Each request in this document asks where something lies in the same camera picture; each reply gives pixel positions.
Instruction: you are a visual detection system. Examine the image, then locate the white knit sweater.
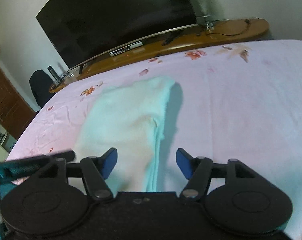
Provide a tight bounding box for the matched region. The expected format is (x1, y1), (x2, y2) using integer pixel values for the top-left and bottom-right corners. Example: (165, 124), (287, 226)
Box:
(73, 76), (175, 193)

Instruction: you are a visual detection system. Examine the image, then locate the pink floral bed sheet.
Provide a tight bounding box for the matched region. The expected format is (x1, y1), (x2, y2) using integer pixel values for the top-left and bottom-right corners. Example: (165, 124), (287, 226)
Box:
(8, 40), (302, 239)

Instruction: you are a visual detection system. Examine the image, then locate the dark remote in holder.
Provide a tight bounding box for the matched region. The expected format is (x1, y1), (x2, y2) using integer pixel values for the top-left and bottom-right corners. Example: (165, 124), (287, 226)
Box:
(47, 66), (71, 82)

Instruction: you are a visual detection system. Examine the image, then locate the black chair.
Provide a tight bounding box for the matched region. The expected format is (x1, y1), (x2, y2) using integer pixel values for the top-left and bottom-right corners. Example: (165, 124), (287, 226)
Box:
(29, 69), (54, 108)

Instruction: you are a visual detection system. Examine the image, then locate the dark wooden door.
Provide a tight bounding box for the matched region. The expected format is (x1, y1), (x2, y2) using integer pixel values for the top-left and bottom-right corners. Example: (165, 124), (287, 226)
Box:
(0, 68), (36, 140)

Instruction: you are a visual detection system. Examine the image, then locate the silver set-top box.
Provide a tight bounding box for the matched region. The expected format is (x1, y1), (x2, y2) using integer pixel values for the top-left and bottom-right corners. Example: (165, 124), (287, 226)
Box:
(109, 41), (143, 57)

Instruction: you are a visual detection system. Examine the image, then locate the wooden tv bench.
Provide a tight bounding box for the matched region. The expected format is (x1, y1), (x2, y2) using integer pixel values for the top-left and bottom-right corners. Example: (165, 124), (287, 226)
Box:
(49, 18), (269, 93)

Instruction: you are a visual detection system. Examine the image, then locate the black curved television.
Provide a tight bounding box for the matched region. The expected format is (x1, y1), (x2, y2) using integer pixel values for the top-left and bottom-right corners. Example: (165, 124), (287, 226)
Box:
(36, 0), (196, 68)

